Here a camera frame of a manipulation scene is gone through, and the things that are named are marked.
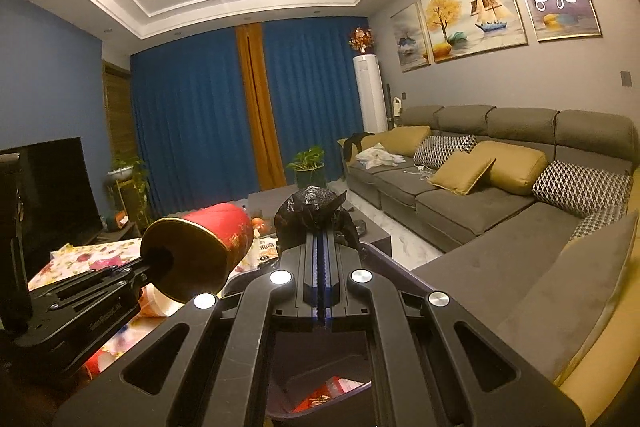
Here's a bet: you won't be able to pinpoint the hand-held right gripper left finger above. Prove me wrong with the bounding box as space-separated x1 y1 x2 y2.
52 231 323 427

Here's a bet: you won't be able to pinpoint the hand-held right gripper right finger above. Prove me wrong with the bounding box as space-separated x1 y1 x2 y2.
321 231 587 427

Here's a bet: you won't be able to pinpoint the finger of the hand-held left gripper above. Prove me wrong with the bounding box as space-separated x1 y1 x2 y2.
49 278 147 324
29 254 171 305

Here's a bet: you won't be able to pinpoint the black plastic bag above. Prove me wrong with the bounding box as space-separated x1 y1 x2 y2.
273 186 362 258

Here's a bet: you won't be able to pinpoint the red cylindrical can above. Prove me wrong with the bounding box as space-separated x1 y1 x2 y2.
140 202 256 303

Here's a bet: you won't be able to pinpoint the white printed snack bag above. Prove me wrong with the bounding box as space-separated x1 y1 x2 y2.
240 234 281 273

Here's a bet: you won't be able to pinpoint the dark television cabinet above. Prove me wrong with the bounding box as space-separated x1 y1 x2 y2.
85 219 143 248

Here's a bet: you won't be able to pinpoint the gold plant stand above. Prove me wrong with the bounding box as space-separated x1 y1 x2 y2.
116 179 146 228

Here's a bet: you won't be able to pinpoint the black television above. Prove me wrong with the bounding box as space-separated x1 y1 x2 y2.
0 137 101 265

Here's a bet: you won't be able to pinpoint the green plant in dark pot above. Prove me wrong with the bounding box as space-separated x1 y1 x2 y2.
286 146 327 190

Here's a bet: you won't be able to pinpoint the trailing potted plant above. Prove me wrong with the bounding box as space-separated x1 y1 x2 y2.
105 156 153 228

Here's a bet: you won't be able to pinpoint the white clothes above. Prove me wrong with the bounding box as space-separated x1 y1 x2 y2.
357 146 407 170

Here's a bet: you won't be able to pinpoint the red plastic wrapper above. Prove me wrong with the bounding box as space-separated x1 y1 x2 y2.
290 374 371 415

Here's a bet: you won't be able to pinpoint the black clothing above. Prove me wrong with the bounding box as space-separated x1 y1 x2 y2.
342 132 376 158

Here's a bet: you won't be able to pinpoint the long yellow pillow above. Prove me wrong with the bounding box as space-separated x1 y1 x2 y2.
360 125 432 158

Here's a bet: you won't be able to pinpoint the grey sectional sofa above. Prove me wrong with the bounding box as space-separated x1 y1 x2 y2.
345 104 640 427

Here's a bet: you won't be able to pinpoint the small yellow pillow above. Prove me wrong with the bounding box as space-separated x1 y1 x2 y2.
427 150 497 196

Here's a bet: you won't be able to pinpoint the diamond patterned pillow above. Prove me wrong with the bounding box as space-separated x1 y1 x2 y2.
413 134 478 170
531 160 633 219

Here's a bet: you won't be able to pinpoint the orange curtain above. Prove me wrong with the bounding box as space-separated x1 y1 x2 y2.
235 23 287 190

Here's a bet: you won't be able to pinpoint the wooden door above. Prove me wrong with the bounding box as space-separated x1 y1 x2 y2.
102 59 136 162

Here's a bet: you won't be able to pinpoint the white standing air conditioner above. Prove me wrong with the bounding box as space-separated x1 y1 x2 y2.
353 53 390 135

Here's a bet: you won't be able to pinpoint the wide blue curtain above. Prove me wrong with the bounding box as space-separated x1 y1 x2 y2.
129 27 261 218

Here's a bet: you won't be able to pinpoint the large yellow pillow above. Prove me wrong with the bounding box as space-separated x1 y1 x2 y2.
470 140 549 196

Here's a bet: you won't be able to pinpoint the orange flower decoration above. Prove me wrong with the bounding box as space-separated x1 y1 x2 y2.
348 27 377 56

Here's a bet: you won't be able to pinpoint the misty landscape painting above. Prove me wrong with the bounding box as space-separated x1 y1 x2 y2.
390 2 432 74

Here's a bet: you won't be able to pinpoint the grey and yellow cushion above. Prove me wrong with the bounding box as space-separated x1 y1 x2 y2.
492 212 640 425

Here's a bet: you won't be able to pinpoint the houndstooth pillow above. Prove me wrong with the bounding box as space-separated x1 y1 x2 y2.
569 206 628 242

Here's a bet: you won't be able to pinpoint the ship and tree painting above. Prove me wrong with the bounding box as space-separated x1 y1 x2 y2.
420 0 528 64

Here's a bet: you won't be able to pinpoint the white cable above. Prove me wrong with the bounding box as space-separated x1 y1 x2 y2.
402 164 441 182

